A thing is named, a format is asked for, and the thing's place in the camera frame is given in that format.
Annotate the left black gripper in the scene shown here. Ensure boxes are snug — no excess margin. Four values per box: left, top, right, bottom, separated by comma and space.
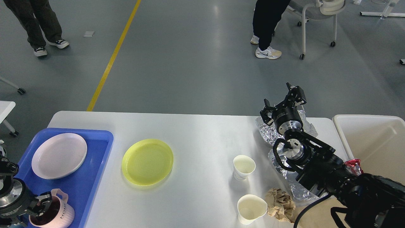
0, 178, 52, 227

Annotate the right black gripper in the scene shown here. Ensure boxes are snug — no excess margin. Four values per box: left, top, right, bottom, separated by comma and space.
260, 83, 307, 133

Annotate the pink mug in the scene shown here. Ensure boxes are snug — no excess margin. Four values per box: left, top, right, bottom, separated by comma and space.
29, 188, 75, 228

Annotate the yellow plastic plate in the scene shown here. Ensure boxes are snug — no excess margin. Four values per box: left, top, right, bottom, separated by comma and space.
121, 139, 174, 187

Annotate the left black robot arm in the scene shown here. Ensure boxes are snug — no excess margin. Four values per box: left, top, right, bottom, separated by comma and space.
0, 156, 52, 228

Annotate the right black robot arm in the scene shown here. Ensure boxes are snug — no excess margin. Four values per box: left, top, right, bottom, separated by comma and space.
260, 83, 405, 228

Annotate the crumpled aluminium foil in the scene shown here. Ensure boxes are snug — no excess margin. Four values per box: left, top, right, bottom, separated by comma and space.
255, 107, 319, 204

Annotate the blue plastic tray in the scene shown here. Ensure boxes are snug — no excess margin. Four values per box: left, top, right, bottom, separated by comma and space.
16, 128, 113, 228

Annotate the pink plate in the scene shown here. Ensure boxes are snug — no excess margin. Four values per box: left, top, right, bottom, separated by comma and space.
31, 133, 87, 180

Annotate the upper white paper cup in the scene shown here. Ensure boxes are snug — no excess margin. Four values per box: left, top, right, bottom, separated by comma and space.
233, 155, 256, 181

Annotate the white paper cup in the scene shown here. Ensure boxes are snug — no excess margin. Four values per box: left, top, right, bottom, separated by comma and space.
237, 194, 268, 225
233, 155, 256, 181

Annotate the red crumpled wrapper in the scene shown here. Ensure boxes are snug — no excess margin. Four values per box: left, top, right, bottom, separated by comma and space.
344, 159, 364, 176

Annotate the person in black trousers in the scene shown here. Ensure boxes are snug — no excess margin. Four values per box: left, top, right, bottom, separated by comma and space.
250, 0, 290, 59

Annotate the crumpled brown paper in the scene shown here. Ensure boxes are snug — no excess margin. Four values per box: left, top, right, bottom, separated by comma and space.
265, 188, 296, 223

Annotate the white side table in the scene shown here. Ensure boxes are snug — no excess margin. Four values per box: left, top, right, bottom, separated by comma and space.
0, 101, 19, 137

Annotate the white plastic bin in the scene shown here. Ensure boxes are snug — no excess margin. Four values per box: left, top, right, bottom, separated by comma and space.
333, 115, 405, 184

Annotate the white wheeled chair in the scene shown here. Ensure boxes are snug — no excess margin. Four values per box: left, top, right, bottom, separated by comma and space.
287, 0, 346, 60

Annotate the lower white paper cup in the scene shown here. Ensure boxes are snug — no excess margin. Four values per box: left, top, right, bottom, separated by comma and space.
237, 194, 268, 225

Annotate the person in dark trousers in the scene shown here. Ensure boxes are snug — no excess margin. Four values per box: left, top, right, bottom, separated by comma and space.
4, 0, 70, 58

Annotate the white table frame base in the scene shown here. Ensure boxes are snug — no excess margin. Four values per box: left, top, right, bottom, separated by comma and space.
359, 0, 405, 19

